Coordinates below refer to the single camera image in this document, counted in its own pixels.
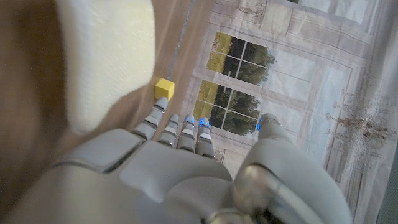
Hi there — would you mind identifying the printed window backdrop cloth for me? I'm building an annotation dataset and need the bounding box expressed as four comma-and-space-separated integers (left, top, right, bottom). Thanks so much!
180, 0, 398, 224

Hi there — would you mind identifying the pale yellow sponge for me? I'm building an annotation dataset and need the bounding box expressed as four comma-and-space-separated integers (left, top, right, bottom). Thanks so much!
54, 0, 156, 135

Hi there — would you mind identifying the small yellow block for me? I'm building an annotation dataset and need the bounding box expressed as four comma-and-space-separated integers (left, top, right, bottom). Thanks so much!
154, 78, 175, 102

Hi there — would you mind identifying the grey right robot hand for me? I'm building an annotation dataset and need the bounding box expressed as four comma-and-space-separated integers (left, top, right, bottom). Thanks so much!
0, 96, 355, 224

